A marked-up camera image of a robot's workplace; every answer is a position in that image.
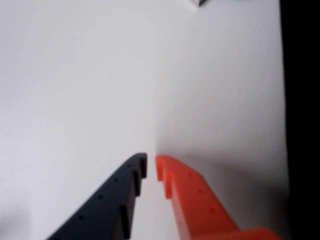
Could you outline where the dark navy gripper finger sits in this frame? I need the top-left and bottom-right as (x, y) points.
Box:
(46, 152), (148, 240)

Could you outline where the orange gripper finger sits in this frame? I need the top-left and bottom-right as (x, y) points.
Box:
(154, 154), (282, 240)

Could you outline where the silver metal plate corner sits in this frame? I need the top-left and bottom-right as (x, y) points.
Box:
(189, 0), (209, 8)

